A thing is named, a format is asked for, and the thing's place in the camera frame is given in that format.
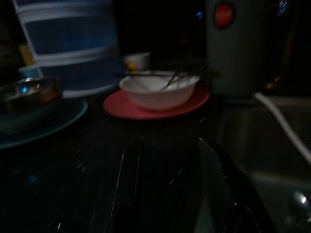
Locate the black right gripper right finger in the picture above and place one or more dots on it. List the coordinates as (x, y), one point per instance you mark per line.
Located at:
(218, 194)

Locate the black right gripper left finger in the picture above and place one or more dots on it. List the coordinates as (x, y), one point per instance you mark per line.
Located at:
(121, 194)

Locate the shiny steel bowl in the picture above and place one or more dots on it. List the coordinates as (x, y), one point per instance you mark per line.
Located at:
(31, 92)

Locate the stainless steel sink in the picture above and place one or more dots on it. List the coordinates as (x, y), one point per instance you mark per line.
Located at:
(267, 150)

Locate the pink plate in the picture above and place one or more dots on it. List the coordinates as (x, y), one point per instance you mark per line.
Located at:
(121, 109)

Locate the teal plate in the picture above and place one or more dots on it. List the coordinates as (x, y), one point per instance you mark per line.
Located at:
(48, 128)

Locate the white bowl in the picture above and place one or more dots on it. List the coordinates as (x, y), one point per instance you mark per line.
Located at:
(158, 97)

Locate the white printed mug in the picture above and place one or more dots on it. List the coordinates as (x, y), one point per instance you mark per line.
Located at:
(138, 60)

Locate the grey canister with red button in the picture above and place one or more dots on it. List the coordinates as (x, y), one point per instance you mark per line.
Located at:
(238, 60)

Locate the blue white plastic container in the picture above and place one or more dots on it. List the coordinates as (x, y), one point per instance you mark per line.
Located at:
(73, 36)

